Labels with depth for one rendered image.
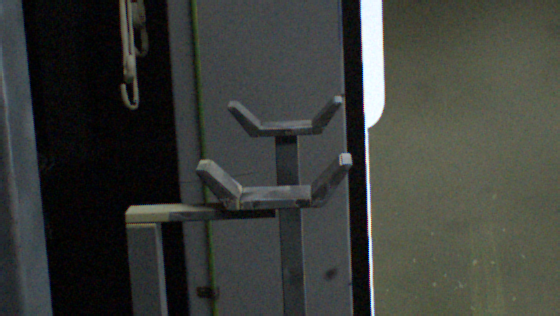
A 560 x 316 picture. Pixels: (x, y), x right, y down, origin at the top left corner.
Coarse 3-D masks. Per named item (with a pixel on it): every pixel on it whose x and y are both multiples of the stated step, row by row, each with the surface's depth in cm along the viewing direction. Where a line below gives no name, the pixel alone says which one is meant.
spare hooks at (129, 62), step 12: (120, 0) 113; (120, 12) 114; (132, 12) 116; (144, 12) 119; (120, 24) 114; (144, 24) 119; (132, 36) 115; (144, 36) 120; (132, 48) 115; (144, 48) 120; (132, 60) 111; (132, 72) 112; (132, 108) 115
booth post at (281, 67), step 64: (256, 0) 109; (320, 0) 109; (192, 64) 111; (256, 64) 111; (320, 64) 110; (192, 128) 112; (192, 192) 114; (192, 256) 115; (256, 256) 115; (320, 256) 115
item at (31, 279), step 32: (0, 0) 61; (0, 32) 61; (0, 64) 61; (0, 96) 61; (0, 128) 62; (32, 128) 67; (0, 160) 62; (32, 160) 67; (0, 192) 63; (32, 192) 66; (0, 224) 63; (32, 224) 66; (0, 256) 63; (32, 256) 66; (0, 288) 64; (32, 288) 65
